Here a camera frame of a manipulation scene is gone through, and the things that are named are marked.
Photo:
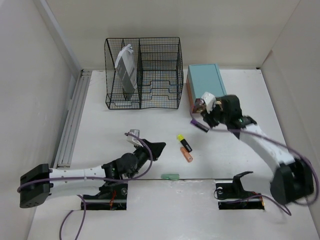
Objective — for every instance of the blue and orange drawer box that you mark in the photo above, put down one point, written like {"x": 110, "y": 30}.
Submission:
{"x": 203, "y": 78}

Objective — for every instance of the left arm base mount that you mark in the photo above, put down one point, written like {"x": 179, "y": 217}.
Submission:
{"x": 110, "y": 198}

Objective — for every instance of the black wire mesh organizer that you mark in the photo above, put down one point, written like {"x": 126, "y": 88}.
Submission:
{"x": 160, "y": 77}

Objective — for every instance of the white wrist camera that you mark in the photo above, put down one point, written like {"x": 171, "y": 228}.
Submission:
{"x": 209, "y": 100}
{"x": 133, "y": 137}

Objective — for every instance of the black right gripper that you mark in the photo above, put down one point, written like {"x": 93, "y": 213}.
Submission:
{"x": 207, "y": 117}

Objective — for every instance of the purple highlighter marker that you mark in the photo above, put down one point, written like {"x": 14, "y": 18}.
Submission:
{"x": 199, "y": 125}

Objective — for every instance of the aluminium rail frame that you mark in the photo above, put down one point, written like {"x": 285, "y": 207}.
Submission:
{"x": 75, "y": 107}

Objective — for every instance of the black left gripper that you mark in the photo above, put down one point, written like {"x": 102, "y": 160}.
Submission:
{"x": 157, "y": 147}

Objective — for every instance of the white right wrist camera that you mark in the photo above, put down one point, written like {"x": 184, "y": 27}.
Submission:
{"x": 209, "y": 100}

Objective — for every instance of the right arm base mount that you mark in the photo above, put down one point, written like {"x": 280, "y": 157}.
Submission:
{"x": 232, "y": 196}

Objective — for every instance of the yellow highlighter marker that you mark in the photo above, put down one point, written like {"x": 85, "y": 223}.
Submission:
{"x": 184, "y": 142}

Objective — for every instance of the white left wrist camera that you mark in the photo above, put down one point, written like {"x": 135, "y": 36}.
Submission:
{"x": 133, "y": 137}

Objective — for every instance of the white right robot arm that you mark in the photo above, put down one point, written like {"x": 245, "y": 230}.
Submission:
{"x": 294, "y": 177}

